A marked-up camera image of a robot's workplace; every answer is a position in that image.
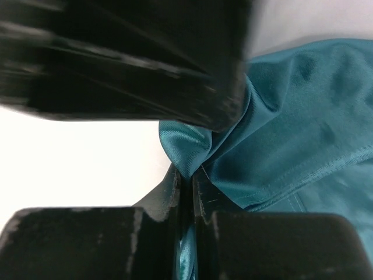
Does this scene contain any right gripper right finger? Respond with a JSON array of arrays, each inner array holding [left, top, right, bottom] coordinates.
[[192, 170, 372, 279]]

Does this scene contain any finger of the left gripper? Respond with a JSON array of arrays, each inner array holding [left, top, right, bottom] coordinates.
[[1, 1, 254, 132]]

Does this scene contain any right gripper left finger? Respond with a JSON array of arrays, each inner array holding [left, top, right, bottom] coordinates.
[[1, 166, 181, 279]]

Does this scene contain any teal satin napkin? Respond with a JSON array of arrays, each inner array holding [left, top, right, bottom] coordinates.
[[158, 37, 373, 280]]

